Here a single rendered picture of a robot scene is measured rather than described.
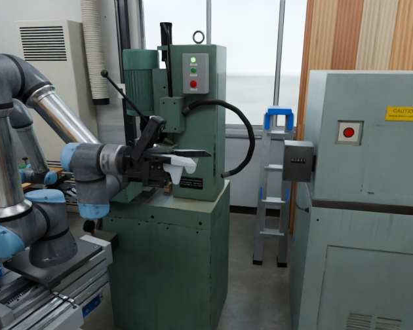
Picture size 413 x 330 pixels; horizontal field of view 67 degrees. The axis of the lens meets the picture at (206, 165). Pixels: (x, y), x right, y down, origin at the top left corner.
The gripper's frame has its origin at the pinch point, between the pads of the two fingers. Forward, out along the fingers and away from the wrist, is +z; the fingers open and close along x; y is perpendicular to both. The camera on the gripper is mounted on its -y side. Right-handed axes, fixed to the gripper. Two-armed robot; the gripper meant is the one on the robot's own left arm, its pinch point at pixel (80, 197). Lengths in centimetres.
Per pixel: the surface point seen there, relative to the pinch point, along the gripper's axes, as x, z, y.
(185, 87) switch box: 10, 27, -89
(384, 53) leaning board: -140, 112, -158
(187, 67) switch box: 10, 24, -96
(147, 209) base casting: 15, 40, -30
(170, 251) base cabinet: 15, 60, -18
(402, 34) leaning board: -138, 113, -174
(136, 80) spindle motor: 1, 3, -77
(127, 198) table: 24, 31, -36
